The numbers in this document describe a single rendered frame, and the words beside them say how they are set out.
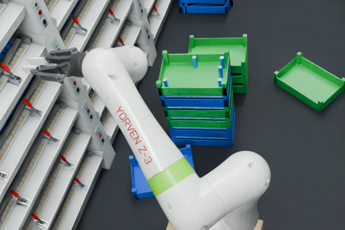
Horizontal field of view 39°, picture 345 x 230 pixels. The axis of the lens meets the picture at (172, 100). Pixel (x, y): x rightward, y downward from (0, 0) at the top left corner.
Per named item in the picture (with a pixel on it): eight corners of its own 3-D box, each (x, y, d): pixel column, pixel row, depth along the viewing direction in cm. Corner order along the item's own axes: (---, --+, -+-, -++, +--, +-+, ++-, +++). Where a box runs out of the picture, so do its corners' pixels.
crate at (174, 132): (234, 104, 243) (233, 94, 236) (232, 137, 230) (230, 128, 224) (176, 103, 249) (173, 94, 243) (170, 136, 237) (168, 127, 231)
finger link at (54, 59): (69, 59, 145) (71, 56, 145) (42, 55, 151) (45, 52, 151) (74, 68, 147) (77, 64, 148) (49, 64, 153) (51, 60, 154)
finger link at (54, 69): (74, 70, 147) (72, 73, 146) (42, 74, 151) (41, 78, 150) (68, 61, 144) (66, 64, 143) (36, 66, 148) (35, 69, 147)
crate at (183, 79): (230, 61, 218) (229, 49, 212) (227, 96, 206) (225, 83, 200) (165, 61, 224) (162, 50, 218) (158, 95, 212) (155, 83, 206)
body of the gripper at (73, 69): (87, 83, 144) (62, 83, 148) (98, 62, 148) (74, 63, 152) (75, 66, 138) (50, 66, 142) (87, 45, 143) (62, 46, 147)
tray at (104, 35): (132, 6, 245) (135, -14, 234) (86, 98, 211) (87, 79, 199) (94, -7, 246) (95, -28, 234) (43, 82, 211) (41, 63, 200)
